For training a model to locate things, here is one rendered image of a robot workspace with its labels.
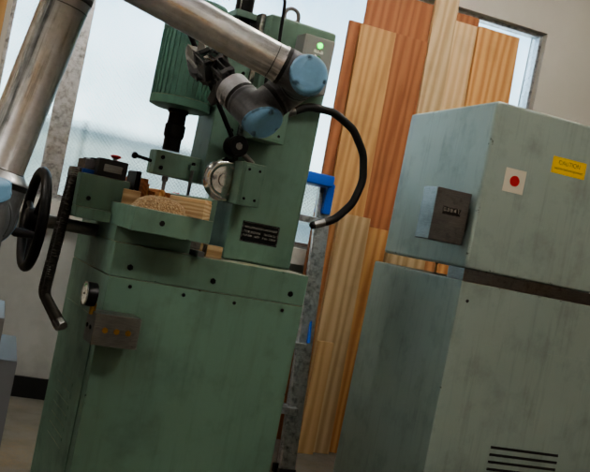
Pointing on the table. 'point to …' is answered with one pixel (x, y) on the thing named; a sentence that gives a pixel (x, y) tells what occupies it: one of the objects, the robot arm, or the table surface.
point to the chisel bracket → (171, 165)
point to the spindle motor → (178, 76)
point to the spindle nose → (174, 129)
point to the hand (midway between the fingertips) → (190, 51)
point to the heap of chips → (159, 204)
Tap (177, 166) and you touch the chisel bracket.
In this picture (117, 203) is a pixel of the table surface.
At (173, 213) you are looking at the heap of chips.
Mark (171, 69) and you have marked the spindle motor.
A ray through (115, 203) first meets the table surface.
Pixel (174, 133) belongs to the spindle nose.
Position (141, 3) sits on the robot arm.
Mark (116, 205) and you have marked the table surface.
